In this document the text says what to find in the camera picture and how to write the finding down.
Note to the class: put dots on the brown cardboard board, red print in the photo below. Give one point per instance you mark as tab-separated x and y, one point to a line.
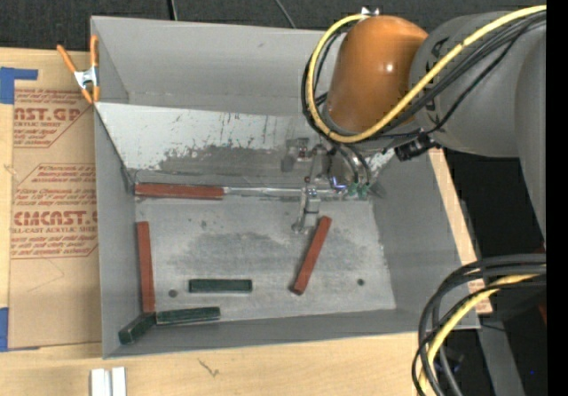
53	208

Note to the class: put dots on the dark green flat block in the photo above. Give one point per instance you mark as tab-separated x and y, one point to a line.
188	315
220	286
136	329

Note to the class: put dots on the black cylinder on white bracket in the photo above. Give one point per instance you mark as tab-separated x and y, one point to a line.
415	148

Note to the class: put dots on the red-brown flat block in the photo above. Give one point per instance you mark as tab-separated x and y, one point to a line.
177	190
146	265
312	254

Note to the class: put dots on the grey metal bin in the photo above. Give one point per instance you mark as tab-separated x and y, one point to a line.
248	252

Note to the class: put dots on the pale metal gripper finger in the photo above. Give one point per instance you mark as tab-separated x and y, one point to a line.
310	203
302	151

